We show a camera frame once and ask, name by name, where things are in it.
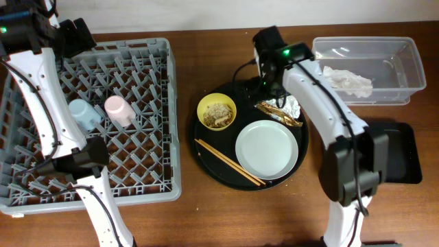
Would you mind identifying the silver foil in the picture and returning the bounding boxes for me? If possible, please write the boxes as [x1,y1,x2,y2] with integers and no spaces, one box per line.
[265,95,300,119]

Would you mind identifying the gold snack wrapper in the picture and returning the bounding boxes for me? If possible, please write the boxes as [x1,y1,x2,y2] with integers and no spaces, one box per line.
[255,102,302,127]

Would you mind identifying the yellow bowl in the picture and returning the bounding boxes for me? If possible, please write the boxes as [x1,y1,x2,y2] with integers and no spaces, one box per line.
[197,93,237,131]

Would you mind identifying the white paper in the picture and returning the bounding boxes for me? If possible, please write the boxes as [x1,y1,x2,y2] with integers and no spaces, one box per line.
[323,66,373,98]

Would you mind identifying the light blue plastic cup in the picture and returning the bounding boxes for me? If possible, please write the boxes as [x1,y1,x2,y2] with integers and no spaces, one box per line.
[69,99,102,131]

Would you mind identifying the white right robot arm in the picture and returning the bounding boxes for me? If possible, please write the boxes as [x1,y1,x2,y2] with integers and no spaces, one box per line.
[252,26,389,246]

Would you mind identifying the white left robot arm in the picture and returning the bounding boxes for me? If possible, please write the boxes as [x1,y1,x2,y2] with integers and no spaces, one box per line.
[1,0,137,246]

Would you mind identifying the grey dishwasher rack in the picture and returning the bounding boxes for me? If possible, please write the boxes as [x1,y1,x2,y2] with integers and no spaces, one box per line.
[1,38,182,217]

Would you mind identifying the food scraps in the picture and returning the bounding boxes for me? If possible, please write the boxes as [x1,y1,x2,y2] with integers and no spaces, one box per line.
[203,103,233,128]

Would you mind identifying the round black tray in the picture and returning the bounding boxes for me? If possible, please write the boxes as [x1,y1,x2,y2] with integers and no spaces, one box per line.
[187,82,309,191]

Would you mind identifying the grey round plate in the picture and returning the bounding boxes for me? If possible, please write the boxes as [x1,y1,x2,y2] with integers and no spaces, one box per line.
[235,120,299,180]

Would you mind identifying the upper wooden chopstick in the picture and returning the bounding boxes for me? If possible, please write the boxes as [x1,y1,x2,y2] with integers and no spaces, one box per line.
[197,138,267,185]

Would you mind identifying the wooden chopstick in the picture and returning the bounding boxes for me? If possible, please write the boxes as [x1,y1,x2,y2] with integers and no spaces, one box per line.
[197,138,267,185]
[193,138,262,187]

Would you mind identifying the pink plastic cup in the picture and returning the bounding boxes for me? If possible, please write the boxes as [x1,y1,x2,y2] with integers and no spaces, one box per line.
[104,95,136,127]

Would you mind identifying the lower wooden chopstick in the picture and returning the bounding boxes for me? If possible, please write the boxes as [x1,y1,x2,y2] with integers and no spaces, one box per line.
[193,138,262,187]

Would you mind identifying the clear plastic bin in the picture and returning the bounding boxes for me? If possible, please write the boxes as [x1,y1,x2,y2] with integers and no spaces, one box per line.
[312,36,426,106]

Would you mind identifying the black rectangular tray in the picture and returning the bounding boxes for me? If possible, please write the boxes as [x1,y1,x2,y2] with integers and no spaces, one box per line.
[368,121,423,184]

